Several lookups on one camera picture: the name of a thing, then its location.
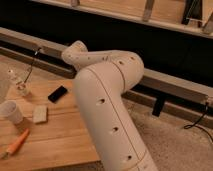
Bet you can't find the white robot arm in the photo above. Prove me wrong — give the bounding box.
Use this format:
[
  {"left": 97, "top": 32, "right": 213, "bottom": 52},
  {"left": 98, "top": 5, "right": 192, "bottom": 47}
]
[{"left": 62, "top": 41, "right": 158, "bottom": 171}]

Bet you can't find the black smartphone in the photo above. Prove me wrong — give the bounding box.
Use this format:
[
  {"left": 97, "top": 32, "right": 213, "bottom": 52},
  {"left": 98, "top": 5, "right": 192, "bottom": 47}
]
[{"left": 48, "top": 86, "right": 68, "bottom": 103}]

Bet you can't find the wooden table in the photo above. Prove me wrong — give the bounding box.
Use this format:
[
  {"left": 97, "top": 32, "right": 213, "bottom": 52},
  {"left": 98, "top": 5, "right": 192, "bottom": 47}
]
[{"left": 0, "top": 78, "right": 101, "bottom": 171}]

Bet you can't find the beige sponge block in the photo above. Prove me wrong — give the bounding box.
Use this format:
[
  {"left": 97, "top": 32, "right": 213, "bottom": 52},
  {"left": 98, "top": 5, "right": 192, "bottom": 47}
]
[{"left": 33, "top": 105, "right": 47, "bottom": 124}]

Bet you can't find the white paper cup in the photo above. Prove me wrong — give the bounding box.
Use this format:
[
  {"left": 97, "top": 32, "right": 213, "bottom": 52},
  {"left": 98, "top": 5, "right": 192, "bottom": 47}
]
[{"left": 0, "top": 100, "right": 23, "bottom": 124}]

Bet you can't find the orange carrot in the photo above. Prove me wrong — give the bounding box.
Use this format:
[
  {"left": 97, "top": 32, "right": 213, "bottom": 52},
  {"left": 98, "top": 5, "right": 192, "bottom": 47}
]
[{"left": 1, "top": 129, "right": 30, "bottom": 159}]

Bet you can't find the black cable left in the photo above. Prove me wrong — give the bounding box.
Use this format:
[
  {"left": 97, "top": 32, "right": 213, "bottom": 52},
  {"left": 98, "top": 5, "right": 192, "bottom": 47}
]
[{"left": 23, "top": 47, "right": 44, "bottom": 84}]

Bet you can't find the black cable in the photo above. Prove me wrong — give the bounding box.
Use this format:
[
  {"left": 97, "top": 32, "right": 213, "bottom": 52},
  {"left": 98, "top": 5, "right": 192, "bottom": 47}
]
[
  {"left": 23, "top": 47, "right": 44, "bottom": 84},
  {"left": 183, "top": 101, "right": 213, "bottom": 141}
]

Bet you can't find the black cable right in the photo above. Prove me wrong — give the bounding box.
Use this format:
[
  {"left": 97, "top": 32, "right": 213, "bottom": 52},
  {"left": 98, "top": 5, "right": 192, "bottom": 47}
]
[{"left": 183, "top": 101, "right": 213, "bottom": 141}]

